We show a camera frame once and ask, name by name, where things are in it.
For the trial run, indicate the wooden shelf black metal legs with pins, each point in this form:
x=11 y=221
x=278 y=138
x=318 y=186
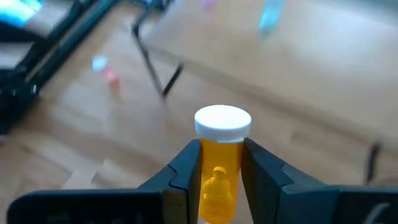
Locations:
x=280 y=77

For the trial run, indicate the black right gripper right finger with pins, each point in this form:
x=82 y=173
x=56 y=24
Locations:
x=311 y=202

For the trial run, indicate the orange medicine bottle white cap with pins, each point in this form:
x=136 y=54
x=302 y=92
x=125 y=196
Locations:
x=220 y=161

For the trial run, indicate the salmon medicine bottle white cap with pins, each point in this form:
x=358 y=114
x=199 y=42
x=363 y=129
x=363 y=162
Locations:
x=112 y=79

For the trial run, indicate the black aluminium table frame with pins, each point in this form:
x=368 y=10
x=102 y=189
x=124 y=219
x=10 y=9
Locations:
x=93 y=20

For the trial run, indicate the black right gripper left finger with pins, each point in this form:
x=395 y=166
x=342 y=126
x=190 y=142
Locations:
x=124 y=205

